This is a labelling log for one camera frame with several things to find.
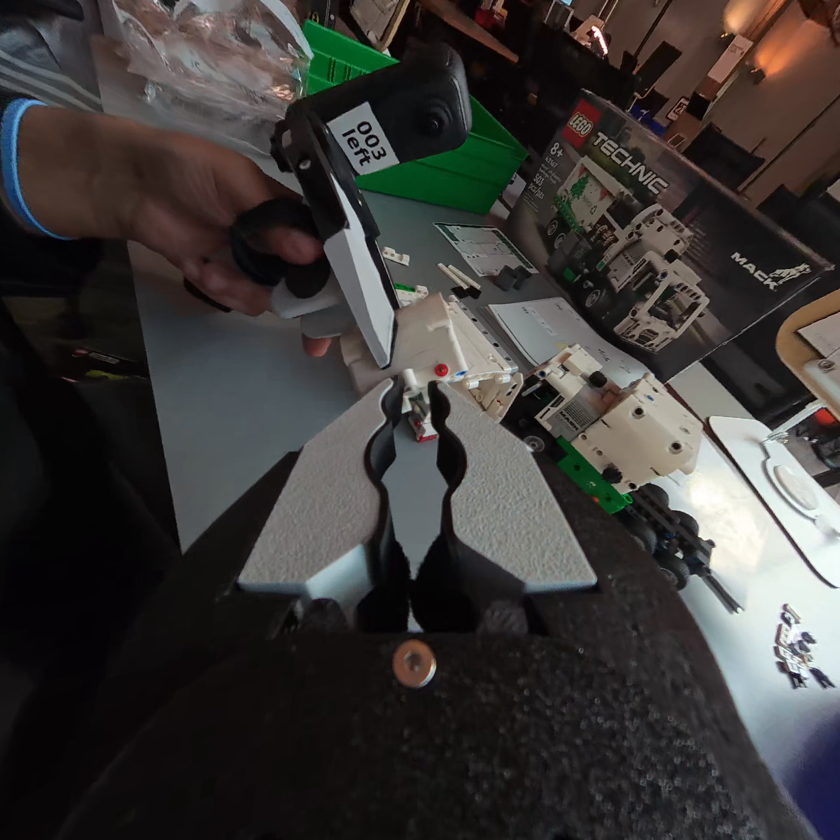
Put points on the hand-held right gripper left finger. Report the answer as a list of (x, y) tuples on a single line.
[(315, 512)]

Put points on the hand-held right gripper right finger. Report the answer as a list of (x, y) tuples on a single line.
[(518, 512)]

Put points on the clear plastic bags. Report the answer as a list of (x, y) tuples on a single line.
[(210, 59)]

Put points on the person's left hand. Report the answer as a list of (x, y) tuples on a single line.
[(144, 190)]

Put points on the white instruction booklet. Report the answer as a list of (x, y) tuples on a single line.
[(544, 328)]

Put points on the white black lego axle pieces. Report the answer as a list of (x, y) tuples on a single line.
[(459, 279)]

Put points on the sticker sheet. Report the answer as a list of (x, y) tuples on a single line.
[(482, 246)]

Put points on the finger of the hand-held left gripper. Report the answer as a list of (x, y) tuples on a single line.
[(358, 282)]

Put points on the dark package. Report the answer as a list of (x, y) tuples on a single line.
[(108, 362)]

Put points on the small white red lego piece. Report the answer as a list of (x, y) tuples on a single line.
[(420, 413)]

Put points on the white paper sign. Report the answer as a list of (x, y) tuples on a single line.
[(732, 58)]

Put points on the white lego truck cab chassis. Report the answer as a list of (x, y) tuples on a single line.
[(630, 426)]

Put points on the lego set cardboard box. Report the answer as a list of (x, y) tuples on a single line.
[(689, 197)]

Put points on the dark grey lego pieces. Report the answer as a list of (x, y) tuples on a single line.
[(513, 278)]

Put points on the pile of small dark lego pieces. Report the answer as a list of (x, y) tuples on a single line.
[(800, 646)]

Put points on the white flat tray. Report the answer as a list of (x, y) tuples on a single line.
[(748, 453)]

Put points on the white lego block assembly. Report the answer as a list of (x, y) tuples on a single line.
[(420, 334)]

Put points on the person's left forearm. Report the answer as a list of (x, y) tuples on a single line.
[(14, 164)]

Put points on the green plastic bin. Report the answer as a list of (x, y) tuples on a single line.
[(453, 170)]

